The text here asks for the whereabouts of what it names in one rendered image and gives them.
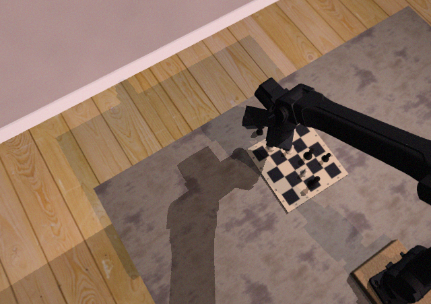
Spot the black and cream chessboard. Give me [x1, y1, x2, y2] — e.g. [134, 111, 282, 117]
[245, 124, 348, 212]

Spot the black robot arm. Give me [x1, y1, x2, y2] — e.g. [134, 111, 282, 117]
[242, 78, 431, 304]

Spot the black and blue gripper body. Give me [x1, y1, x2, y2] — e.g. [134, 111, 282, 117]
[266, 120, 295, 151]

